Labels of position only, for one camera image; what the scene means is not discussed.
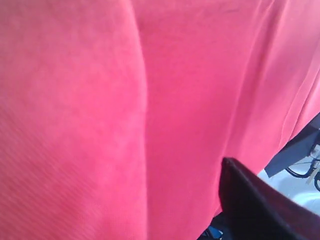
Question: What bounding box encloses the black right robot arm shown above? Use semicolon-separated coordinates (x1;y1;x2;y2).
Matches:
264;117;320;190

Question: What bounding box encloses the red table cloth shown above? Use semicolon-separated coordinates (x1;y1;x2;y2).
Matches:
0;0;320;240

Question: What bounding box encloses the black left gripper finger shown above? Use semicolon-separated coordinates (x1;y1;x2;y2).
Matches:
219;158;320;240

